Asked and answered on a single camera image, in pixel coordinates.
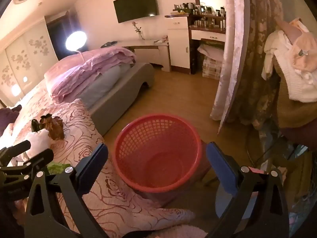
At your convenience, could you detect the pale folded cloth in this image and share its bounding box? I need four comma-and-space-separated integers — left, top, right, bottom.
197, 43, 226, 60

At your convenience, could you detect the pink garment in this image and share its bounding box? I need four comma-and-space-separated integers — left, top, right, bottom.
276, 20, 298, 43

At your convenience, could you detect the pink pillow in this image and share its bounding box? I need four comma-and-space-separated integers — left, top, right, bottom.
45, 55, 86, 100

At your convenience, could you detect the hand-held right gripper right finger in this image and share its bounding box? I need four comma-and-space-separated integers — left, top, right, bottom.
205, 141, 290, 238

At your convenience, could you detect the brown paper bag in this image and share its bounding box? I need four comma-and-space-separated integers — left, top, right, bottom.
40, 113, 65, 141

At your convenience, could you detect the green wrapper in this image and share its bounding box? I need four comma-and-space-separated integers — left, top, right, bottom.
47, 162, 71, 175

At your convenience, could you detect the white lace curtain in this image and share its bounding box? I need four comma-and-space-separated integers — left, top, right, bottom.
210, 0, 250, 134

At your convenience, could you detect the dark purple garment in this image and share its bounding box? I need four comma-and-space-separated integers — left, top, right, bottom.
0, 105, 23, 129

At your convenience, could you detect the dark doorway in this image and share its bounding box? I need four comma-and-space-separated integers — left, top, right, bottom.
46, 11, 82, 61

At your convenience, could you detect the black wall television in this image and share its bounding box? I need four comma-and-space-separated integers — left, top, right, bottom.
113, 0, 159, 24

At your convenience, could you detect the dark floral curtain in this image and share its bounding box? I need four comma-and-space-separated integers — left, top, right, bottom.
223, 0, 285, 131

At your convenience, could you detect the tall white cabinet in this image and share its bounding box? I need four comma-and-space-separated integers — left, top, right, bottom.
165, 15, 191, 74

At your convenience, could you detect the white desk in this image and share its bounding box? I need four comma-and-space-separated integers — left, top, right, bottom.
100, 40, 171, 72

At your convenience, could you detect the stack of storage boxes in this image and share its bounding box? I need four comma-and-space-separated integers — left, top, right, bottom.
202, 55, 223, 80

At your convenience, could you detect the round glowing floor lamp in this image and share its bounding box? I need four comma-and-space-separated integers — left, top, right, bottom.
65, 30, 88, 62

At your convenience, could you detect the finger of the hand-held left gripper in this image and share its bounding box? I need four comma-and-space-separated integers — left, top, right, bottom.
0, 149, 54, 179
0, 140, 32, 165

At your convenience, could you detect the maroon garment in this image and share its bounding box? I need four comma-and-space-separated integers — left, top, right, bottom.
280, 124, 317, 152

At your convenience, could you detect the folded pink quilt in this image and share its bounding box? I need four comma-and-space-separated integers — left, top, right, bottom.
45, 47, 137, 103

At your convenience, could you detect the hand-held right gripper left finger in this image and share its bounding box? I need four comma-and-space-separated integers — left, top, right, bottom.
25, 142, 109, 238

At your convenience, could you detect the cream garment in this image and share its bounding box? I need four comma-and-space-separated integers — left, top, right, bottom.
261, 31, 281, 80

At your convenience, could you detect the white tissue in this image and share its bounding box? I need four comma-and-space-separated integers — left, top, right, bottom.
24, 128, 51, 159

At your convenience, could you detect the rose in glass vase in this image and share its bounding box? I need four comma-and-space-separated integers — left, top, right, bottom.
131, 21, 145, 40

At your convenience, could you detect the black plastic bag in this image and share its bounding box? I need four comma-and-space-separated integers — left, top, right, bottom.
31, 118, 42, 132

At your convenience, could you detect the peach fluffy garment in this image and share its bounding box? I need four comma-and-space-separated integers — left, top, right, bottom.
288, 17, 317, 71

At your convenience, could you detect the white knit garment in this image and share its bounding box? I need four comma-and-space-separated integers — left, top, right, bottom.
274, 31, 317, 103

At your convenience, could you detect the red plastic mesh basket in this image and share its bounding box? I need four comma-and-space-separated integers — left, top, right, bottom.
112, 113, 203, 194

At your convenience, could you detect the folded grey-blue blanket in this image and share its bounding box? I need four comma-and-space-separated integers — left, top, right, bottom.
79, 66, 130, 102

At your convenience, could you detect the wooden dressing table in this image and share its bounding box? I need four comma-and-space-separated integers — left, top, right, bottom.
189, 12, 227, 75

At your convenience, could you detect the mustard garment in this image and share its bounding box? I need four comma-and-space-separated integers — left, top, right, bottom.
272, 64, 317, 135

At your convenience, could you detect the row of cosmetic bottles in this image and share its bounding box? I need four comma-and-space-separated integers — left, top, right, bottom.
173, 2, 227, 29

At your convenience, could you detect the grey upholstered bench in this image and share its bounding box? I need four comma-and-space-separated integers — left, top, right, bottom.
88, 62, 155, 136

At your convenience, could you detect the flower-patterned wardrobe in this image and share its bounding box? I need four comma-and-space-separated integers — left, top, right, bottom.
0, 18, 60, 105

